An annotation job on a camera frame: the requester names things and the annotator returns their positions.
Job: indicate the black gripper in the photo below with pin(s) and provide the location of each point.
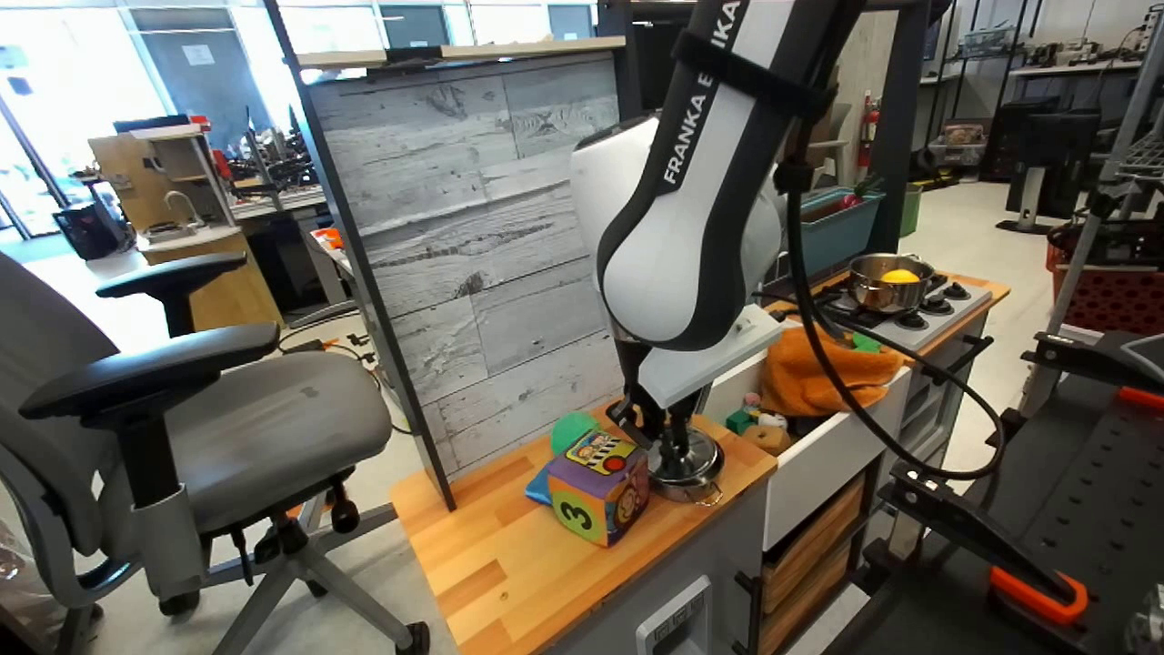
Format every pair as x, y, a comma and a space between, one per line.
631, 387

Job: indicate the silver pot lid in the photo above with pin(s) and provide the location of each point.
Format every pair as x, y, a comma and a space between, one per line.
705, 468

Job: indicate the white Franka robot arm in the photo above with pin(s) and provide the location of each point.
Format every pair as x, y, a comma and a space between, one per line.
705, 242

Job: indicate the stainless steel pot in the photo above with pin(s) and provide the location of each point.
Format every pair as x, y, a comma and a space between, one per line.
879, 299

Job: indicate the green toy in sink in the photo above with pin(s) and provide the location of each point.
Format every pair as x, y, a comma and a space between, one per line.
741, 420

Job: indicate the brown toy potato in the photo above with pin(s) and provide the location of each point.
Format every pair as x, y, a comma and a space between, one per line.
764, 434

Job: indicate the white toy sink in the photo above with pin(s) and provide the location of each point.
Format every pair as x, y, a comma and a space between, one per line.
822, 475

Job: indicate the orange cloth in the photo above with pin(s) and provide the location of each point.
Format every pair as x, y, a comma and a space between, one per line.
822, 377

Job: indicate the wooden-top toy kitchen unit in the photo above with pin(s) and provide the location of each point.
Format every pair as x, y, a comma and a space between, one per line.
523, 570

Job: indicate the green toy pepper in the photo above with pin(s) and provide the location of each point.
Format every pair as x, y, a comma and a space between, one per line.
868, 343

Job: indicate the teal planter box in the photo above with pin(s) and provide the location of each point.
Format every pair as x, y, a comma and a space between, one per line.
842, 230

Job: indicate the grey wood-look panel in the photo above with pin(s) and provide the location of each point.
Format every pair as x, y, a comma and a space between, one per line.
459, 242

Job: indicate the yellow toy lemon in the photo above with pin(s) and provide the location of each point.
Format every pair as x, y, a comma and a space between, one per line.
899, 279

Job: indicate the grey toy stove top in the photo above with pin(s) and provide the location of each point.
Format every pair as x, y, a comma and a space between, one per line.
948, 319

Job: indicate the red fire extinguisher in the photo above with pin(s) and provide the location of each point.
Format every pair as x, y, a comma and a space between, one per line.
868, 128

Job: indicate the grey office chair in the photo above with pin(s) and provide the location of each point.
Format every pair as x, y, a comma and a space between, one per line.
267, 424

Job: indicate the light wooden cabinet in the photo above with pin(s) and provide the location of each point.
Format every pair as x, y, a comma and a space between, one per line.
157, 184

